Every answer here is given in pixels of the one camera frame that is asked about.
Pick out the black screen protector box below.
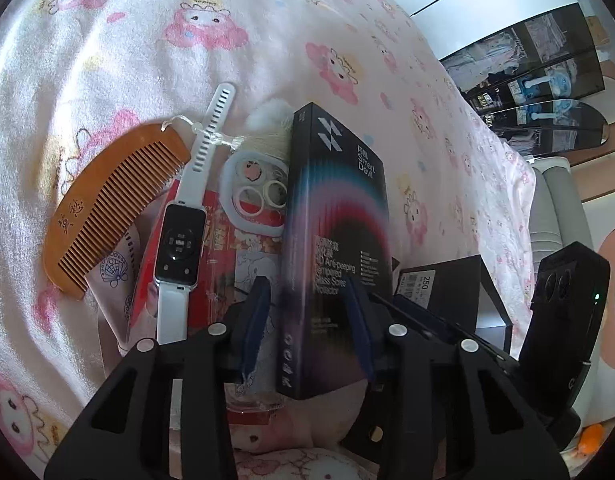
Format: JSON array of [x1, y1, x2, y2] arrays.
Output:
[[276, 103, 392, 400]]

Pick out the red envelope packet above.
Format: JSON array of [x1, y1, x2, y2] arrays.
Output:
[[130, 179, 289, 426]]

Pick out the clear cartoon phone case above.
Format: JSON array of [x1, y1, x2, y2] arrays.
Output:
[[219, 150, 288, 404]]

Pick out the black storage box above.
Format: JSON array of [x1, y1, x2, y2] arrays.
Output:
[[395, 255, 513, 352]]

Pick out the grey padded headboard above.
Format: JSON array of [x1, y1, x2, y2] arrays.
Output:
[[529, 156, 594, 272]]

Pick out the orange small object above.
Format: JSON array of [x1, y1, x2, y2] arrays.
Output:
[[577, 424, 605, 455]]

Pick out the white smart watch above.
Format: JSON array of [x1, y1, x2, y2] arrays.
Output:
[[154, 82, 236, 344]]

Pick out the brown wooden comb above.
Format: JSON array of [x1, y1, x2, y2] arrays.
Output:
[[42, 124, 190, 300]]

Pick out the white fluffy tassel charm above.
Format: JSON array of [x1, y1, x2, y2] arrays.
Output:
[[237, 99, 294, 162]]

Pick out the pink cartoon blanket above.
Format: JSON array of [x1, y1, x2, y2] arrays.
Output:
[[0, 0, 535, 478]]

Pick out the black glossy wall shelf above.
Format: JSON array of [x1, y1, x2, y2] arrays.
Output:
[[442, 3, 608, 157]]

